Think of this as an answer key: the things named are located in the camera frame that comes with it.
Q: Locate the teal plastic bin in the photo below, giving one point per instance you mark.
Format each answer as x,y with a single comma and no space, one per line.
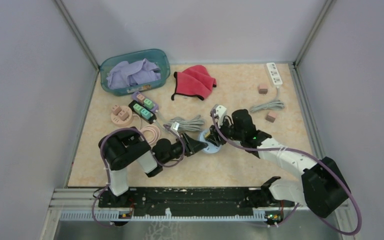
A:
154,55

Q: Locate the round pink power socket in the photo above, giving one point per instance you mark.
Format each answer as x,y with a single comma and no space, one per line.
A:
116,121

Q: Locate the red microfiber cloth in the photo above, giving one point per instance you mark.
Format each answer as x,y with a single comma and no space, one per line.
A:
195,81

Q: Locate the pink plug on pink socket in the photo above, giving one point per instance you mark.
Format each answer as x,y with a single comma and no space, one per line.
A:
116,109

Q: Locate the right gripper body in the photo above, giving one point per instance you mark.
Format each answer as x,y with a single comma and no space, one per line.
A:
230,131

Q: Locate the teal plug on black strip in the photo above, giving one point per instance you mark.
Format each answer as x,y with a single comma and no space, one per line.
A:
146,114

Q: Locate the green plug on black strip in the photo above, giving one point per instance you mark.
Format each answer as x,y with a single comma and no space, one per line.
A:
137,108

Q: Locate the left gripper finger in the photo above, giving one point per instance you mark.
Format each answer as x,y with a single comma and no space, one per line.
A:
191,142
192,150

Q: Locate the pink plug on purple strip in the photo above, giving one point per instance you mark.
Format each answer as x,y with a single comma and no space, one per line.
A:
140,97

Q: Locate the round blue power socket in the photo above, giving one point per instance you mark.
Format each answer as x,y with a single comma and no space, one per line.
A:
211,148

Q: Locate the purple power strip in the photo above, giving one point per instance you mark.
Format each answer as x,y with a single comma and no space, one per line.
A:
156,107

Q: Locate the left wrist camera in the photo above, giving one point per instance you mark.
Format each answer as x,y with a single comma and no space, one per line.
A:
175,126

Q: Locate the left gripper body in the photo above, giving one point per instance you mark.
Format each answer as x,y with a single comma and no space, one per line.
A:
177,149

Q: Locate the lavender cloth in bin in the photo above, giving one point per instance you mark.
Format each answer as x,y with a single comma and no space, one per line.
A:
126,74

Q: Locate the black power strip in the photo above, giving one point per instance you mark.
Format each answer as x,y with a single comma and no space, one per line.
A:
151,121

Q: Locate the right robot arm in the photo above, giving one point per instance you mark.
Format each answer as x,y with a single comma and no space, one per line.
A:
319,184

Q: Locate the brown-pink charger plug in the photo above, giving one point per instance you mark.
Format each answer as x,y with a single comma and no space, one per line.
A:
263,89

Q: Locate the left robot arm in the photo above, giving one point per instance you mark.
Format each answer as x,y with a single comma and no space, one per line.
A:
125,146

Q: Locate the white power strip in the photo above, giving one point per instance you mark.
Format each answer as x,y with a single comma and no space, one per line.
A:
274,74

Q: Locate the green plug on purple strip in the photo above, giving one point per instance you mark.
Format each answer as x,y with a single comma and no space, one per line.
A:
148,103

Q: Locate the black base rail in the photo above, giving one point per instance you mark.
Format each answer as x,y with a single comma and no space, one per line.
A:
191,201

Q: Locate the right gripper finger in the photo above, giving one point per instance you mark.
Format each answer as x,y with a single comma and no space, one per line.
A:
220,141
213,132

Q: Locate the pink USB charger plug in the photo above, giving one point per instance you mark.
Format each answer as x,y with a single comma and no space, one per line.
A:
271,116

